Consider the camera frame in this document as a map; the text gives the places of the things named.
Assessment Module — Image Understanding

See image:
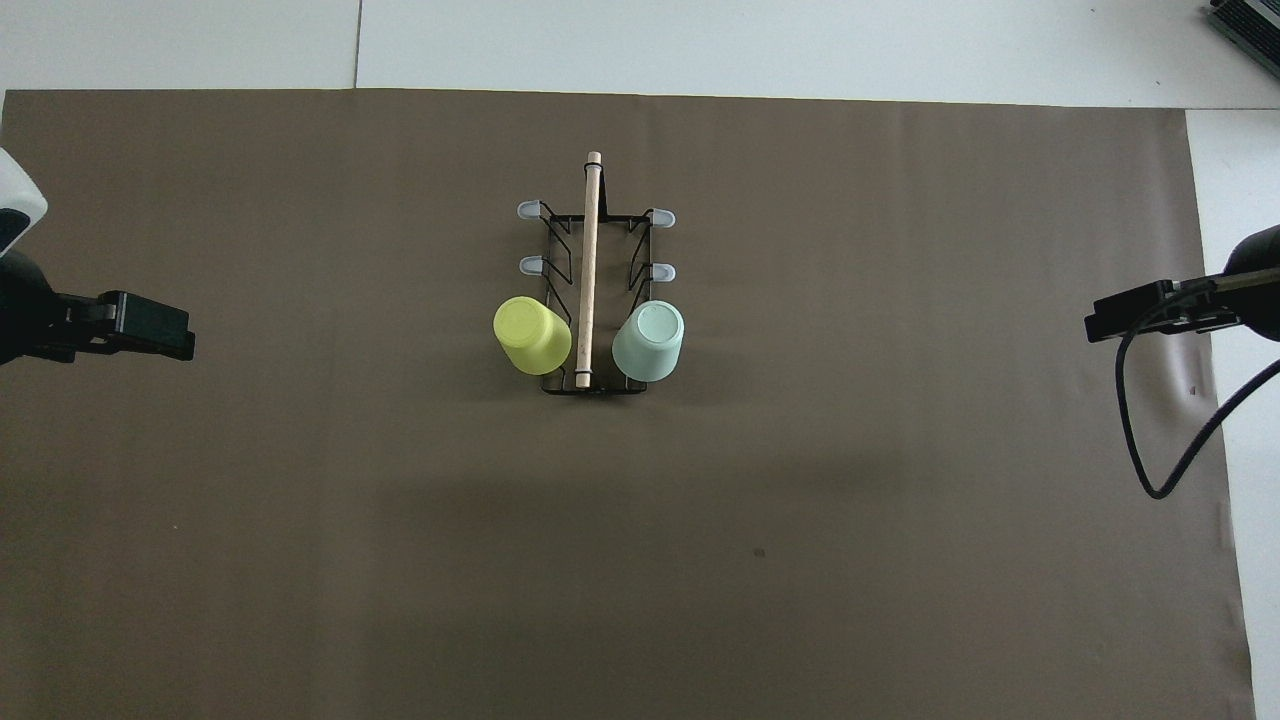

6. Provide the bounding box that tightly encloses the yellow plastic cup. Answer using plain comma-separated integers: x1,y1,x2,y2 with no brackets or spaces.
493,296,573,376

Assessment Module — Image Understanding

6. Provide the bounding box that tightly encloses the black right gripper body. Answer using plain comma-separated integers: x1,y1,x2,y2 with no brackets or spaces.
1225,225,1280,343

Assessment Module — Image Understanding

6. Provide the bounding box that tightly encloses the brown table mat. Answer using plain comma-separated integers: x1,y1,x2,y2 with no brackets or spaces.
0,88,1256,720

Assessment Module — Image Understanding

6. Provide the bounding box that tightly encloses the light green plastic cup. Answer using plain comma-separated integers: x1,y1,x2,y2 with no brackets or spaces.
611,300,686,382

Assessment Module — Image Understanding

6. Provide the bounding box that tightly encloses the black wire cup rack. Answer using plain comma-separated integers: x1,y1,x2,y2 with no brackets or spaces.
516,152,677,396

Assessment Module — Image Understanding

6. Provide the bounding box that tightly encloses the dark grey ribbed device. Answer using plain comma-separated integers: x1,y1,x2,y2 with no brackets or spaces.
1205,0,1280,51

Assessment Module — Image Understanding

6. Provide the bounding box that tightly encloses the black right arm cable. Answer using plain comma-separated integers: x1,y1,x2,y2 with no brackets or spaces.
1115,270,1280,499

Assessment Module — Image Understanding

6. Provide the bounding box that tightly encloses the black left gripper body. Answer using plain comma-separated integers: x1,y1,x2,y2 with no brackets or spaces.
0,252,71,366

